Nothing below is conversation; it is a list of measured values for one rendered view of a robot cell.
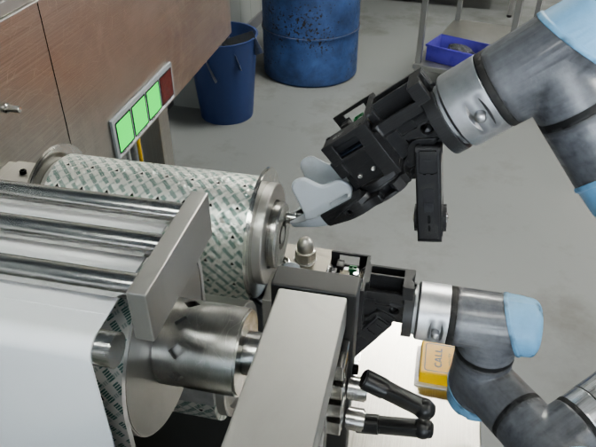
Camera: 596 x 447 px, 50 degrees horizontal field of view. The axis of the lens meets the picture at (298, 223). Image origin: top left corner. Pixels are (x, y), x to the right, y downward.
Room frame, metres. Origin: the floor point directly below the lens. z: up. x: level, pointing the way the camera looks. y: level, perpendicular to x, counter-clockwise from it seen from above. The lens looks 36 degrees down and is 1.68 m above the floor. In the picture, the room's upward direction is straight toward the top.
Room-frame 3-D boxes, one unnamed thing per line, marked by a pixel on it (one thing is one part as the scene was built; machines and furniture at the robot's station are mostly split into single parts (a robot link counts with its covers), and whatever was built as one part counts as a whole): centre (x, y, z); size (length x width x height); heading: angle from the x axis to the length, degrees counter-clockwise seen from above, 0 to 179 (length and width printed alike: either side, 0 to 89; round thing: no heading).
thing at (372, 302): (0.61, -0.09, 1.12); 0.12 x 0.08 x 0.09; 78
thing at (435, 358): (0.68, -0.23, 0.91); 0.07 x 0.07 x 0.02; 78
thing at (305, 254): (0.79, -0.01, 1.05); 0.04 x 0.04 x 0.04
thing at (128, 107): (1.02, 0.27, 1.18); 0.25 x 0.01 x 0.07; 168
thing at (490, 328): (0.57, -0.24, 1.11); 0.11 x 0.08 x 0.09; 78
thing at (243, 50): (3.38, 0.39, 0.26); 0.44 x 0.40 x 0.51; 75
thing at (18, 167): (0.64, 0.33, 1.28); 0.06 x 0.05 x 0.02; 78
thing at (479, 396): (0.56, -0.25, 1.01); 0.11 x 0.08 x 0.11; 26
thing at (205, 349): (0.32, 0.07, 1.33); 0.06 x 0.06 x 0.06; 78
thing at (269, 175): (0.57, 0.04, 1.25); 0.15 x 0.01 x 0.15; 168
